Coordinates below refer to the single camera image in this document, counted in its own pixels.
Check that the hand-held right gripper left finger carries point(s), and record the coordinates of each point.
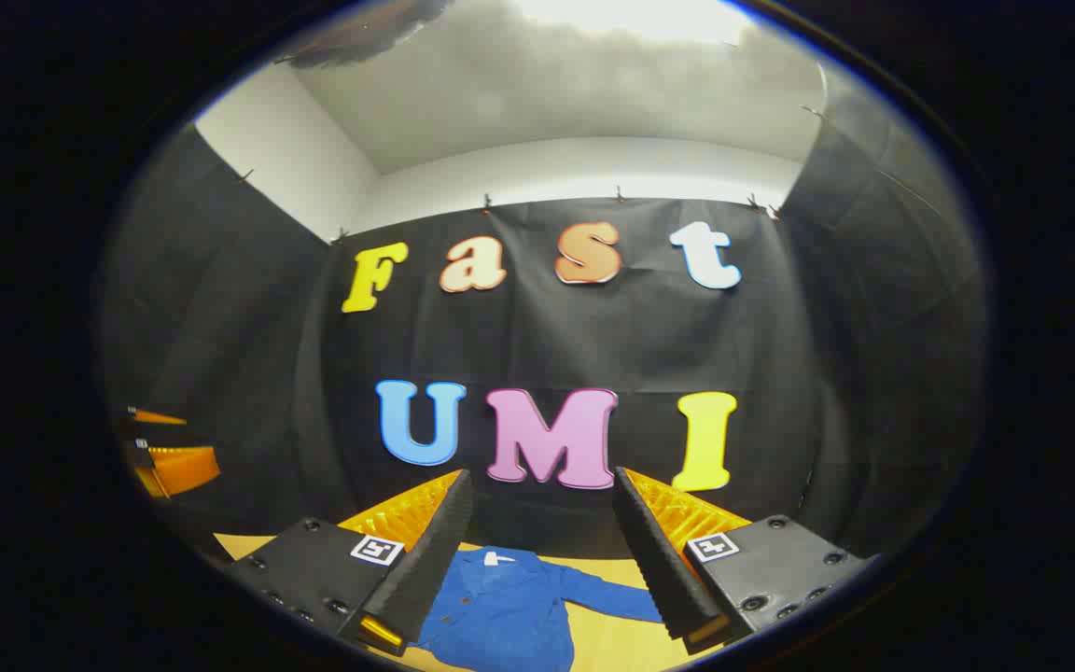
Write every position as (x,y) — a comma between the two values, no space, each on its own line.
(435,551)

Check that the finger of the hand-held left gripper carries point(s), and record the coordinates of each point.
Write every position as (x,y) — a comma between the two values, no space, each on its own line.
(185,467)
(160,417)

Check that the row of small black clips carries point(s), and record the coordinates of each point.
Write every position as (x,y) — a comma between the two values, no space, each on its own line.
(486,202)

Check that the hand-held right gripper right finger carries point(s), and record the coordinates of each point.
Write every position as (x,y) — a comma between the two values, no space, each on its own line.
(654,551)

